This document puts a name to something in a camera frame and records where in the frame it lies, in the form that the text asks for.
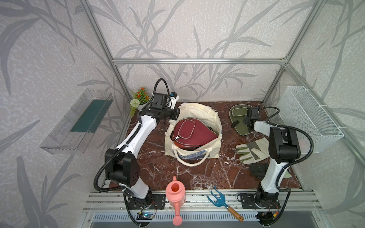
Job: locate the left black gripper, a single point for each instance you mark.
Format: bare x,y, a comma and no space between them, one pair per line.
177,111

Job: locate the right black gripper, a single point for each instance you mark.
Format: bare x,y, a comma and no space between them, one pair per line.
245,119

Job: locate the olive green paddle case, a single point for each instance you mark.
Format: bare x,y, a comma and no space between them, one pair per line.
237,115

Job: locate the maroon paddle case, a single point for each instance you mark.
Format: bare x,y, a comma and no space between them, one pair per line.
190,134

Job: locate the cream canvas tote bag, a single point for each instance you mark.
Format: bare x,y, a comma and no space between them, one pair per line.
211,150

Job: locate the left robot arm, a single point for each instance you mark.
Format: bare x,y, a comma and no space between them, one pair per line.
121,164

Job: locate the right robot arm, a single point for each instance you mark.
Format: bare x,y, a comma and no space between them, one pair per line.
284,149

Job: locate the potted plant white pot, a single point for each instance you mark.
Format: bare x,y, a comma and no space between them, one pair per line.
139,101

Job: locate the grey green gardening glove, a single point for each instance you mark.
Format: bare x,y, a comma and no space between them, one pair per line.
253,152

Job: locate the black green gardening glove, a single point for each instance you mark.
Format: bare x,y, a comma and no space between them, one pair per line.
258,170

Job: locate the pink watering can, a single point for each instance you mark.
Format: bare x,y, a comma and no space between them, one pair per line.
176,195

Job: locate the teal garden hand fork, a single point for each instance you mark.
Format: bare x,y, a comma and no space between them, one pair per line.
220,201

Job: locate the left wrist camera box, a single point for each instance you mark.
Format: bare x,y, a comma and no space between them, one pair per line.
173,99

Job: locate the white wire mesh basket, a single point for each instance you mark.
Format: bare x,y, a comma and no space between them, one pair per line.
298,108

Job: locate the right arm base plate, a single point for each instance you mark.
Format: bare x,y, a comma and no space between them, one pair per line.
259,200

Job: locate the clear acrylic wall shelf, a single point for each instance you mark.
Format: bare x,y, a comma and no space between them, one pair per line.
76,129

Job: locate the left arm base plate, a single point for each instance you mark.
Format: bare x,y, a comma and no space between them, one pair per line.
152,201

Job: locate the aluminium front rail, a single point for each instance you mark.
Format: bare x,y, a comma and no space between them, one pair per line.
196,200

